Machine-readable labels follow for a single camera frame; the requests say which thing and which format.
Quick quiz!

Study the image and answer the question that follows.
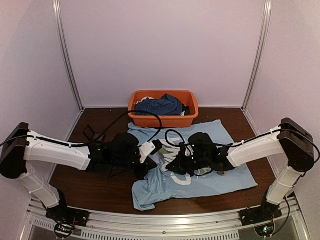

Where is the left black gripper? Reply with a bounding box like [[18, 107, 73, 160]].
[[112, 152, 158, 180]]

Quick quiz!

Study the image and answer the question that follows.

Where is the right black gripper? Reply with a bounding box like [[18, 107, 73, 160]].
[[166, 150, 210, 177]]

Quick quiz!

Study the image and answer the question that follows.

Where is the light blue printed t-shirt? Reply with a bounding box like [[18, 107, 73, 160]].
[[128, 119, 258, 211]]

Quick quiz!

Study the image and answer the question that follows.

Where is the painted round brooch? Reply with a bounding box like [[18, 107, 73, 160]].
[[217, 171, 227, 176]]

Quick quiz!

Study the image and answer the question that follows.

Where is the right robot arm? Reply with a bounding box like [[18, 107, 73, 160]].
[[166, 118, 319, 221]]

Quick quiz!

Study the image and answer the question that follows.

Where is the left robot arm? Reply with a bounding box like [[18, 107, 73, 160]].
[[0, 122, 163, 222]]

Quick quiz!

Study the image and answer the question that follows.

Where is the black open brooch case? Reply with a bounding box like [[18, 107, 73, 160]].
[[82, 124, 96, 141]]

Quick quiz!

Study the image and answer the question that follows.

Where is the orange plastic basin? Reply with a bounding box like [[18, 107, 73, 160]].
[[128, 90, 199, 128]]

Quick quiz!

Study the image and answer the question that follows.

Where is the dark blue garment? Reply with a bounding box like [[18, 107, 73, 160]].
[[135, 94, 186, 116]]

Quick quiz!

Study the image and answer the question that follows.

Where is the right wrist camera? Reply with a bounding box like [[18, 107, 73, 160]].
[[176, 142, 197, 163]]

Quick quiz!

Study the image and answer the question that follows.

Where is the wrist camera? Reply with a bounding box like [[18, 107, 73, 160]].
[[176, 142, 197, 163], [138, 139, 163, 164]]

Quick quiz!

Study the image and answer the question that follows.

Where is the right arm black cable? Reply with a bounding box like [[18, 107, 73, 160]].
[[164, 128, 236, 151]]

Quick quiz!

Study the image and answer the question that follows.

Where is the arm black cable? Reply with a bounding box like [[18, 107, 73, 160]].
[[164, 128, 236, 151], [84, 110, 163, 151]]

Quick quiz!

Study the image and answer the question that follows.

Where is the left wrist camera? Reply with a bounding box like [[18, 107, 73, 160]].
[[138, 139, 163, 164]]

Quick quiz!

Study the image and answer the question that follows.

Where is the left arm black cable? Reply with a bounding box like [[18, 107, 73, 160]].
[[84, 110, 163, 151]]

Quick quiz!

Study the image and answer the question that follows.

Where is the aluminium front rail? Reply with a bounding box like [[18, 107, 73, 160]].
[[18, 197, 311, 240]]

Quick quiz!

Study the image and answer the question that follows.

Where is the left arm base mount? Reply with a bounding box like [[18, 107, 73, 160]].
[[45, 205, 90, 227]]

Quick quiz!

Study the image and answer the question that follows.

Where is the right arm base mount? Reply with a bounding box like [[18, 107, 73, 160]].
[[238, 206, 282, 226]]

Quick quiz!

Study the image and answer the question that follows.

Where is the right aluminium corner post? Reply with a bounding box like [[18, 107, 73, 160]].
[[241, 0, 272, 112]]

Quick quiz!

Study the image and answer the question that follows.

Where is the aluminium corner post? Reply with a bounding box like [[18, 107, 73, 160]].
[[241, 0, 272, 112], [52, 0, 85, 111]]

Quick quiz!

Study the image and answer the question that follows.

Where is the left aluminium corner post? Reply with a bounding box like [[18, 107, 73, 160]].
[[52, 0, 85, 111]]

